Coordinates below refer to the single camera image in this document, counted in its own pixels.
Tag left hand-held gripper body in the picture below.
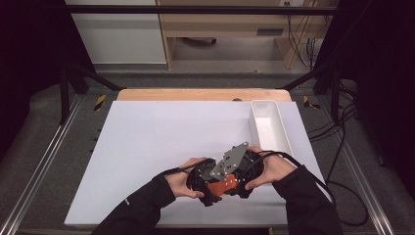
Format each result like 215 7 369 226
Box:
186 158 225 208

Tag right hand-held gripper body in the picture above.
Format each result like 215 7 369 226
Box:
209 141 265 199

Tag orange phone case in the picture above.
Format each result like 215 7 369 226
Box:
207 180 240 198

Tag person's left hand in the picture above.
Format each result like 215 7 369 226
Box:
164 157 210 200

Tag person's right hand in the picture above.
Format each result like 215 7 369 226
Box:
244 145 297 192

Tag white plastic bin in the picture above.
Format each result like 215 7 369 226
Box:
249 99 295 159

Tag white table board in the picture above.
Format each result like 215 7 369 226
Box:
64 100 328 227

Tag yellow black tape marker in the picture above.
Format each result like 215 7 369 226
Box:
93 94 108 113
302 95 322 111

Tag black chair base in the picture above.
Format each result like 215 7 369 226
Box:
181 36 217 47

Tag wooden desk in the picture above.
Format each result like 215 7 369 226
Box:
156 0 335 71

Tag white cabinet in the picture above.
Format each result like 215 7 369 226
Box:
65 0 167 66

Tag black curtain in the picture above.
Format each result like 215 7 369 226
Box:
0 0 98 161
313 0 415 200

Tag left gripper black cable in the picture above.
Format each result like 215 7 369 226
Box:
161 158 213 178

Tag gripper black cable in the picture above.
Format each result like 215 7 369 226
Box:
161 158 213 178
242 150 371 228

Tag black floor cables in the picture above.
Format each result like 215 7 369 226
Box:
307 81 360 156

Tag black frame strut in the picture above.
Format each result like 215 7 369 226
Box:
59 61 127 125
276 61 343 122

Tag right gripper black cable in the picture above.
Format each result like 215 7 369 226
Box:
242 150 371 228

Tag aluminium rail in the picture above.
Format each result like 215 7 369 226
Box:
0 93 84 235
316 97 396 235

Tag black desk cables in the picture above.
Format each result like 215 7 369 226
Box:
285 1 322 71

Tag black frame crossbar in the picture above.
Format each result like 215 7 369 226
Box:
64 4 339 16

